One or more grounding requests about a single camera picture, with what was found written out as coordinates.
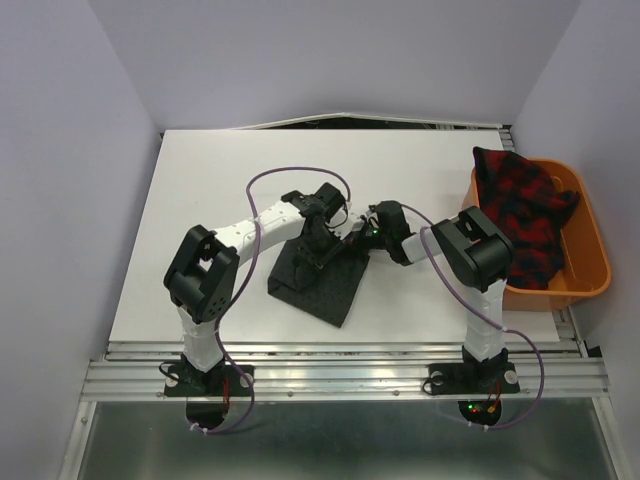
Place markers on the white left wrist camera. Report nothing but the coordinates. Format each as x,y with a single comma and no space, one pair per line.
352,222

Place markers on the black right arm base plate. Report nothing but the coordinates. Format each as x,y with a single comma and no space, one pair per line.
470,379

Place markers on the red black plaid skirt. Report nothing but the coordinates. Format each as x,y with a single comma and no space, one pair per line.
520,198

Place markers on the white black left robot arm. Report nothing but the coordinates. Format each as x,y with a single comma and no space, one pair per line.
202,275

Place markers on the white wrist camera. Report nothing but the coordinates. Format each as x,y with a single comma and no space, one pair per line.
370,217
352,222

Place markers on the dark grey dotted skirt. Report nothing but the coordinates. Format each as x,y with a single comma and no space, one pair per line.
331,299

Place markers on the orange plastic bin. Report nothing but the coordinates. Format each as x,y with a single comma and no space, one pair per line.
587,272

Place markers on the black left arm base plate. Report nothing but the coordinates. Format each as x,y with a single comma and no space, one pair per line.
181,381

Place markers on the aluminium extrusion frame rail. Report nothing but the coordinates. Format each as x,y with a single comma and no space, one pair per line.
342,371

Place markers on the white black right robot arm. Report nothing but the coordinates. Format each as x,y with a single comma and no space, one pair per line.
468,252

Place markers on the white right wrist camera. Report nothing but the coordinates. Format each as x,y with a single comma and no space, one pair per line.
370,217

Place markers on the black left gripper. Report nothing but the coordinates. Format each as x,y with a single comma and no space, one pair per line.
315,258

